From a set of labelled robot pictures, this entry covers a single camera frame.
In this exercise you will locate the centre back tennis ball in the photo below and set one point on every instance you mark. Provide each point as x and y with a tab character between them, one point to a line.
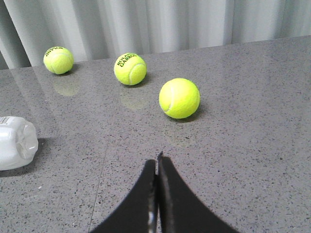
58	60

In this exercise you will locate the Roland Garros tennis ball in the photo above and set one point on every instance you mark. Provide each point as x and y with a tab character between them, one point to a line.
130	69

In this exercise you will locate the plain yellow tennis ball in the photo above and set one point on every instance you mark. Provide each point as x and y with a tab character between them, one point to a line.
179	98

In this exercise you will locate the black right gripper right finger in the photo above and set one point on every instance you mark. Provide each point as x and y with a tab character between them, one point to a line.
180	209

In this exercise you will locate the white blue tennis ball can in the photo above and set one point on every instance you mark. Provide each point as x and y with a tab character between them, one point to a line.
18	142

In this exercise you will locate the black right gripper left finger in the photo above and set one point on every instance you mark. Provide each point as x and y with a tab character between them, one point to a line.
138	211

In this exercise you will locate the grey pleated curtain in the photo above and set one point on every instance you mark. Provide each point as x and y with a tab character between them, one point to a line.
97	29

